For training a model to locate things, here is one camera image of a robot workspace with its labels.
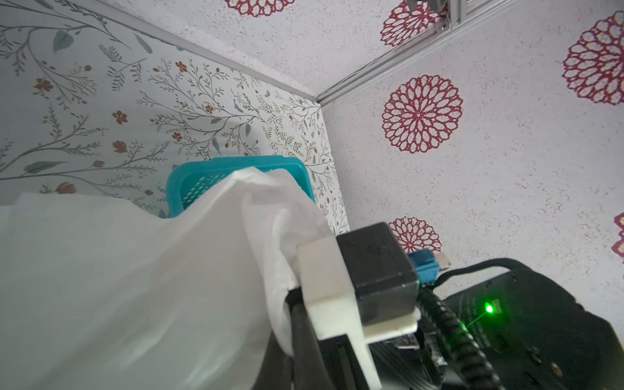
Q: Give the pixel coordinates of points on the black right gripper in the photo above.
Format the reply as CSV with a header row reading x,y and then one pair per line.
x,y
519,330

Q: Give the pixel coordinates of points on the white plastic bag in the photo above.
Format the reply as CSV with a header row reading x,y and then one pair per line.
x,y
98,294

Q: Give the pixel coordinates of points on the teal plastic basket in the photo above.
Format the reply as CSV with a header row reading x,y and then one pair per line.
x,y
190,180

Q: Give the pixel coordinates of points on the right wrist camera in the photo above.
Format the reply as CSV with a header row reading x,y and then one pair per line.
x,y
355,320

